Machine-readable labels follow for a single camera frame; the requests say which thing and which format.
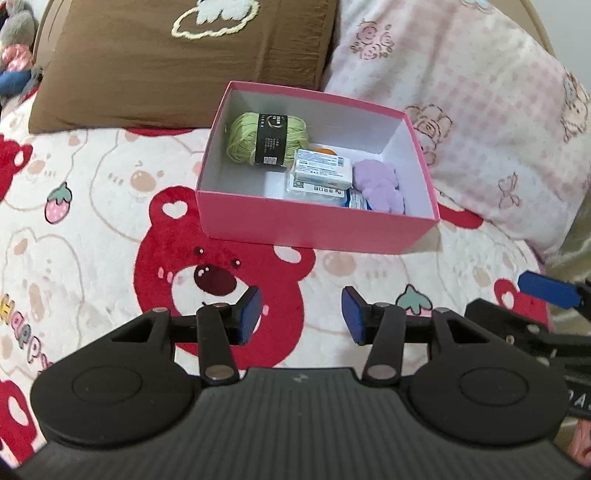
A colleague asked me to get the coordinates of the white soap box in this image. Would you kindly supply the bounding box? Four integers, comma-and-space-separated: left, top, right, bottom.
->
291, 148, 355, 188

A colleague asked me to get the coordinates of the bear print blanket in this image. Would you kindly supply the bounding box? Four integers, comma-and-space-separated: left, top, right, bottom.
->
0, 83, 555, 467

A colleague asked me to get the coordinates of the green yarn ball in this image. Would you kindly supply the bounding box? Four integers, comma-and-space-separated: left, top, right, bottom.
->
225, 112, 309, 168

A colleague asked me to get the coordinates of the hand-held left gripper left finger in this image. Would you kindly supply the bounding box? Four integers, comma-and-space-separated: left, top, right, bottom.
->
107, 285, 263, 387

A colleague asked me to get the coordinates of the clear floss pick box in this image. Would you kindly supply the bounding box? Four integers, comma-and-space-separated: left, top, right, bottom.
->
283, 168, 352, 207

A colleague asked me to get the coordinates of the grey plush toy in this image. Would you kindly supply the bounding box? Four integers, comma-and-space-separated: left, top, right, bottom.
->
0, 0, 43, 104

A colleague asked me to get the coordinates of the purple plush toy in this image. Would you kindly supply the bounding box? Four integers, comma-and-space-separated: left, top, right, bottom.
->
352, 159, 407, 216

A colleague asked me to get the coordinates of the person's right hand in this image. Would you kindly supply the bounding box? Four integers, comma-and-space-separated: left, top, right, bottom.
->
567, 416, 591, 469

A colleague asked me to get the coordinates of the blue wet wipes pack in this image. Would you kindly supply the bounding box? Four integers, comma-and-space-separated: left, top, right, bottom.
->
341, 186, 371, 212

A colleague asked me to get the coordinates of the beige headboard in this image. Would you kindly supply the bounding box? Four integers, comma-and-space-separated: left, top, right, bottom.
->
519, 0, 557, 58

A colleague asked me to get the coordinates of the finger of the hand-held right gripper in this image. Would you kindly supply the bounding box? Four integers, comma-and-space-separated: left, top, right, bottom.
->
463, 298, 555, 360
517, 271, 591, 320

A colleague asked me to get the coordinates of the brown pillow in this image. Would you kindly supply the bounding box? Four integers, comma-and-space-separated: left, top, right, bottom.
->
28, 0, 340, 136

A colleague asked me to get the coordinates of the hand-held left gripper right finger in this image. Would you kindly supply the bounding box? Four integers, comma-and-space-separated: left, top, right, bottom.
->
340, 285, 493, 388

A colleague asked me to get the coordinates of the pink cardboard box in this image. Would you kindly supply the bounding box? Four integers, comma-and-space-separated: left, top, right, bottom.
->
195, 80, 440, 254

